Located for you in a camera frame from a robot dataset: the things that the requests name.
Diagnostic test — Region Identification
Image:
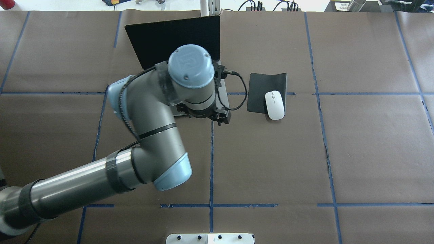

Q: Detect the black mouse pad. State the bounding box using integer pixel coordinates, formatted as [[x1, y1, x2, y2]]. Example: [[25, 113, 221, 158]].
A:
[[247, 73, 288, 114]]

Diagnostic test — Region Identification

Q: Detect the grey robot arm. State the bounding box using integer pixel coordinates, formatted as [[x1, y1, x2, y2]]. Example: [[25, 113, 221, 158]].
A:
[[1, 44, 237, 241]]

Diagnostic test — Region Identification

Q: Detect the grey laptop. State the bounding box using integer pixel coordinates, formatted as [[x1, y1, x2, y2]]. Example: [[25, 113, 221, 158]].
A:
[[122, 16, 230, 119]]

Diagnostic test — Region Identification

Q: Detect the white computer mouse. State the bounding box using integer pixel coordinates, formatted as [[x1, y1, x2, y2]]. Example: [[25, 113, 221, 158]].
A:
[[265, 90, 285, 120]]

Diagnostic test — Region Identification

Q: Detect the red cylinder bottle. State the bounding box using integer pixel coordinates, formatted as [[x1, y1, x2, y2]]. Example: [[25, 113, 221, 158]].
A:
[[0, 0, 16, 10]]

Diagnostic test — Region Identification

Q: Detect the metal cup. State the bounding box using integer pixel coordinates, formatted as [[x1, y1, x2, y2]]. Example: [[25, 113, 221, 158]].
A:
[[347, 0, 366, 12]]

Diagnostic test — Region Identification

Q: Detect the orange black connector hub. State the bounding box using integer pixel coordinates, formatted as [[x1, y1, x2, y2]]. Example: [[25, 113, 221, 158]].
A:
[[236, 0, 302, 12]]

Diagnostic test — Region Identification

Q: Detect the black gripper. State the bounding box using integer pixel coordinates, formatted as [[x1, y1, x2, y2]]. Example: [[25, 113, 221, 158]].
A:
[[176, 102, 231, 125]]

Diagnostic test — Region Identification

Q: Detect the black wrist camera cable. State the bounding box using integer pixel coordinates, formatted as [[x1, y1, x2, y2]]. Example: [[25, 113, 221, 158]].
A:
[[216, 70, 247, 111]]

